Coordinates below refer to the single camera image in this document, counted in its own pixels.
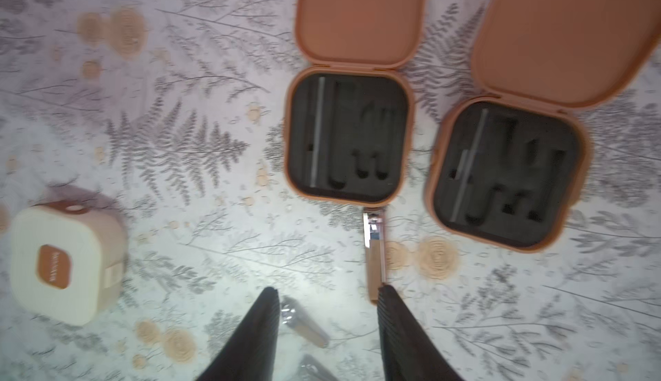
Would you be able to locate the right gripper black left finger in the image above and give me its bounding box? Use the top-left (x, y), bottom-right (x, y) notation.
top-left (198, 287), bottom-right (281, 380)

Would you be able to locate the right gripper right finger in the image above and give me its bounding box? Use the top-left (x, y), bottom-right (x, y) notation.
top-left (377, 286), bottom-right (462, 381)

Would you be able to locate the cream nail clipper case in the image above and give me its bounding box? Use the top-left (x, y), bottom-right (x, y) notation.
top-left (10, 200), bottom-right (127, 326)

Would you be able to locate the light brown nail clipper case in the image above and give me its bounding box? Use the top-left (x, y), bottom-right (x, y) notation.
top-left (283, 0), bottom-right (425, 207)

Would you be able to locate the brown nail file sleeve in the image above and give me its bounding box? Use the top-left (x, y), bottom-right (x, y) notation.
top-left (363, 208), bottom-right (387, 303)

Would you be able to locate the dark brown nail clipper case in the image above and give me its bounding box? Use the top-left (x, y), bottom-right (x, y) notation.
top-left (424, 0), bottom-right (660, 253)

